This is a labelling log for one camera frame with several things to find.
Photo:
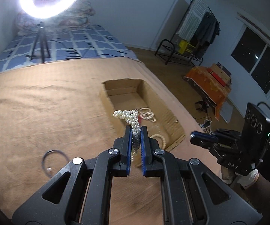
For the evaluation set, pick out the black object on floor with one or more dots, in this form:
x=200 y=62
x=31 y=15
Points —
x=201 y=104

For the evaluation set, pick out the yellow box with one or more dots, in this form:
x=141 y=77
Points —
x=185 y=46

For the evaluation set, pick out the small pearl strand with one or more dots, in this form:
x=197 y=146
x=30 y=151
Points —
x=146 y=115

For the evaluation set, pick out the flat red box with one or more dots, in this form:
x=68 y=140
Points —
x=215 y=77

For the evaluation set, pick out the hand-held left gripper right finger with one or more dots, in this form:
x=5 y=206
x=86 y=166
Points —
x=143 y=150

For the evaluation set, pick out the blue checked bedsheet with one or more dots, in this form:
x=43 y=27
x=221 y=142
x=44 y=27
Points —
x=90 y=44

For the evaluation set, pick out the low black metal rack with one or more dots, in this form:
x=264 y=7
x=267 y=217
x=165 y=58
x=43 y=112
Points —
x=163 y=49

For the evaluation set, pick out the brown carton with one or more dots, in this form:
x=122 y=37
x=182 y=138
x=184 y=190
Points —
x=221 y=71

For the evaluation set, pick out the cardboard box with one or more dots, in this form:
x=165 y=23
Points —
x=125 y=98

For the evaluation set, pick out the person's right hand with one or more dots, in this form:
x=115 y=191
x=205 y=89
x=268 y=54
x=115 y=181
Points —
x=249 y=178

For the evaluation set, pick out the folded floral quilt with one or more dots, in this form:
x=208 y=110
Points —
x=78 y=16

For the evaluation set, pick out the white hanging cloth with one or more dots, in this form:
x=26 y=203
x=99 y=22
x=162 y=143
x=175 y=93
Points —
x=192 y=18

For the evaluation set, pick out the white leaning board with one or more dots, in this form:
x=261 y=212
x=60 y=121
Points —
x=170 y=21

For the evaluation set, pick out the orange covered side table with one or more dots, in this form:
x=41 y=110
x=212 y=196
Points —
x=210 y=89

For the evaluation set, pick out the dark hanging clothes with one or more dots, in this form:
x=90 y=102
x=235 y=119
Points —
x=207 y=30

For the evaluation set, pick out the tan blanket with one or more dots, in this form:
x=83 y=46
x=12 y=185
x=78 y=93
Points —
x=55 y=110

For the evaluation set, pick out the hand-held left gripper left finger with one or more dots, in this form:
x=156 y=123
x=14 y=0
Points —
x=128 y=150

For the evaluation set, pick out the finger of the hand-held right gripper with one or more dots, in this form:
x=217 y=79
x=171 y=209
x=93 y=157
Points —
x=200 y=138

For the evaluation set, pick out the dark window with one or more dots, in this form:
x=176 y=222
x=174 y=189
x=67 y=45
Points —
x=254 y=51

